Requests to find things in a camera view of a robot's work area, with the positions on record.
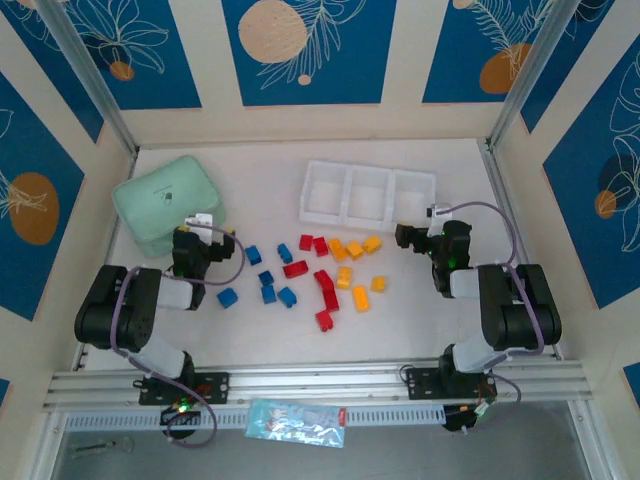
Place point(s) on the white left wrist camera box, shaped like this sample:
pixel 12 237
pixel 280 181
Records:
pixel 202 220

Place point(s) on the printed plastic bag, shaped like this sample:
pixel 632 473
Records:
pixel 295 422

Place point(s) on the aluminium corner post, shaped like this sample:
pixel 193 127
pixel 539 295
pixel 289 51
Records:
pixel 528 75
pixel 95 85

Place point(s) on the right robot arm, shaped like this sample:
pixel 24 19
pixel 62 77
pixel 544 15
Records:
pixel 525 310

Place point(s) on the red lego brick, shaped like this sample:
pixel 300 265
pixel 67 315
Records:
pixel 330 298
pixel 295 269
pixel 306 242
pixel 325 320
pixel 320 246
pixel 323 279

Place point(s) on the blue lego brick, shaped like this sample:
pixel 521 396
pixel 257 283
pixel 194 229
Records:
pixel 265 277
pixel 284 252
pixel 253 255
pixel 227 297
pixel 288 296
pixel 268 293

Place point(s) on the mint green zipper pouch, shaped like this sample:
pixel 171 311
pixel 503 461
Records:
pixel 160 200

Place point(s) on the aluminium table side rail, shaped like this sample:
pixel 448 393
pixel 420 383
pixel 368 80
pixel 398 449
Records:
pixel 111 250
pixel 497 175

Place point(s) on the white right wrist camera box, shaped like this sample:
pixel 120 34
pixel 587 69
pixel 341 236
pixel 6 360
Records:
pixel 441 210

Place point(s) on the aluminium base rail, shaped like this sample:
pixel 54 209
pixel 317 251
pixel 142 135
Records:
pixel 320 382

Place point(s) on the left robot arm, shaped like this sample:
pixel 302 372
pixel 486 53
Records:
pixel 107 310

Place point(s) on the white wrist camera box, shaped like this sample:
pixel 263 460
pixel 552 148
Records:
pixel 441 210
pixel 202 220

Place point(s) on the white three-compartment tray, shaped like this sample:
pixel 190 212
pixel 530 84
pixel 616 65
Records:
pixel 367 200

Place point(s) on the aluminium frame bar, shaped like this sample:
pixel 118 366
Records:
pixel 45 445
pixel 587 440

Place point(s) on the black controller board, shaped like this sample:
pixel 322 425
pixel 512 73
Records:
pixel 180 415
pixel 462 420

